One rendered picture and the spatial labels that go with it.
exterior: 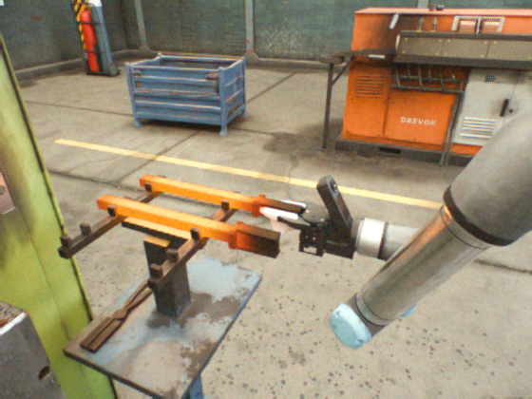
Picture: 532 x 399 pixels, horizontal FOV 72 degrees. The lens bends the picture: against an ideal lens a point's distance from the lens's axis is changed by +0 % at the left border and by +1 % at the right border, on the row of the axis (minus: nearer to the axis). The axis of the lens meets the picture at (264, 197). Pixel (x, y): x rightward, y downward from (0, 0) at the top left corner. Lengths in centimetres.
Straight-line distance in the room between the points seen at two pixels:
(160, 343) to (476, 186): 69
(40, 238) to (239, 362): 104
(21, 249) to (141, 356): 37
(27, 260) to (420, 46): 312
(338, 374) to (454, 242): 129
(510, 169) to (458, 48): 303
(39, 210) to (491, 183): 91
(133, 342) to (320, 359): 104
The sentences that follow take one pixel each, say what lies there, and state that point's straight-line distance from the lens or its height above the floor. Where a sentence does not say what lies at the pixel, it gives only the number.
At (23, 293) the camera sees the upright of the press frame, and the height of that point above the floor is 79.
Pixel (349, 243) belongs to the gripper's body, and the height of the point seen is 98.
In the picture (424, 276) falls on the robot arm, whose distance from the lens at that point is 56.
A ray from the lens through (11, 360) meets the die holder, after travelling 82.
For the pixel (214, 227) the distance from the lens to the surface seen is 72.
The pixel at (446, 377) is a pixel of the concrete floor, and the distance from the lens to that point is 187.
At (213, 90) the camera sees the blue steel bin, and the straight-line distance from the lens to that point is 414.
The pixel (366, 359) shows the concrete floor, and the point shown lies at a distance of 181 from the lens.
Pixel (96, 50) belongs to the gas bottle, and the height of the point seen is 45.
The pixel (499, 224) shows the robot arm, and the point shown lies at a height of 118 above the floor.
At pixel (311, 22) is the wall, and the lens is 791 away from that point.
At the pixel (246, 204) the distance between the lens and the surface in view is 80.
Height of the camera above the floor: 141
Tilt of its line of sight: 29 degrees down
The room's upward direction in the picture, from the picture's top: straight up
